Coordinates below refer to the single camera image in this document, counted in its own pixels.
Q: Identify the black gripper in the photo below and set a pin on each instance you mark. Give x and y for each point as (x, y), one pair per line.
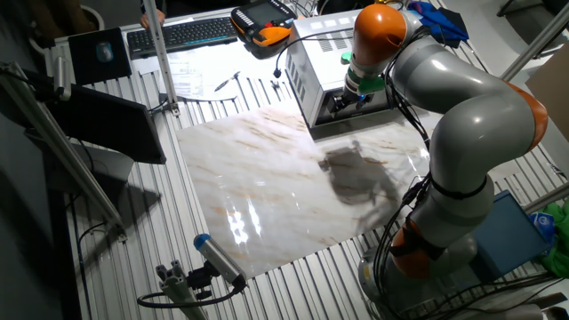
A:
(355, 95)

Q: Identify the silver microwave oven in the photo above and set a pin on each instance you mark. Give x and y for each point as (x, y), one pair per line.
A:
(320, 62)

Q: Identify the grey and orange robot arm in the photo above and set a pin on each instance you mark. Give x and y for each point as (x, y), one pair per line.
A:
(480, 120)

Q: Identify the dark sleeved person forearm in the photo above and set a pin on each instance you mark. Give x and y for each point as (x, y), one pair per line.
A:
(162, 4)

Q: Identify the bare person hand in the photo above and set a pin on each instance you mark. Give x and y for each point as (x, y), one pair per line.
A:
(163, 17)

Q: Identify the black and orange teach pendant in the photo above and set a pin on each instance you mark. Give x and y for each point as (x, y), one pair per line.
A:
(266, 33)

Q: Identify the marble pattern table mat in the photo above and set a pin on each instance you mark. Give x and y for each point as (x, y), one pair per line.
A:
(266, 178)

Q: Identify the printed white paper sheet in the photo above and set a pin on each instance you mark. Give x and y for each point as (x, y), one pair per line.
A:
(249, 58)
(191, 80)

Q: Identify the blue cloth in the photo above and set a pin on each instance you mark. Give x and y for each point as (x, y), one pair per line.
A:
(438, 20)

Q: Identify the black pen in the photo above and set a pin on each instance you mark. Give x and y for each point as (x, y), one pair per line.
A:
(226, 82)

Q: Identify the black computer keyboard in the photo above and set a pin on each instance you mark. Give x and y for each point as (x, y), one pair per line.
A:
(186, 35)

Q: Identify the brown cardboard sheet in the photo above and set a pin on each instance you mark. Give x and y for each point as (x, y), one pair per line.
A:
(553, 93)

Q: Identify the blue box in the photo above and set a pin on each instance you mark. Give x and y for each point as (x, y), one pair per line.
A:
(511, 240)

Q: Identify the blue and white packet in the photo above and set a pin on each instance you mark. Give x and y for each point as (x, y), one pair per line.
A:
(543, 222)

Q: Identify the black flat monitor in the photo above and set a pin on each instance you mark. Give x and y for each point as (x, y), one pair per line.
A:
(111, 124)

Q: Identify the grey computer mouse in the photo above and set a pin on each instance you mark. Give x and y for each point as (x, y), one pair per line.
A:
(105, 52)

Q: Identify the short aluminium profile stand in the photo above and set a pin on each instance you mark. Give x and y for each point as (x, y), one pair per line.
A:
(178, 289)

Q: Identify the green cloth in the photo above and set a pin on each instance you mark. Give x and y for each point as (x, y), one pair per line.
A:
(560, 262)

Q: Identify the white round bin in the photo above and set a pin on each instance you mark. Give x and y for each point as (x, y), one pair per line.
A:
(100, 18)

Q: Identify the black mouse pad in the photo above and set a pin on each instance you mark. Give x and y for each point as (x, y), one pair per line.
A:
(84, 66)

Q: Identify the long aluminium diagonal strut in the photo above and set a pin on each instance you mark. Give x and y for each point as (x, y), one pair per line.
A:
(66, 151)

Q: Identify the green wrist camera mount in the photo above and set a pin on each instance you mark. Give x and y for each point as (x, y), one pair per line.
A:
(372, 84)

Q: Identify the aluminium frame strut with foot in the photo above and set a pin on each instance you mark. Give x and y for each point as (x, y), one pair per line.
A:
(533, 44)

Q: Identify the aluminium frame post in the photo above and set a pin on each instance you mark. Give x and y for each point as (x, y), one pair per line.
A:
(162, 53)

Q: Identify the silver camera with blue cap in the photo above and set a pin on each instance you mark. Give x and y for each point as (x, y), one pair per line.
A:
(218, 258)

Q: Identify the black camera clamp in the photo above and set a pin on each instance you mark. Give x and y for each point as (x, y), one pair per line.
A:
(200, 280)

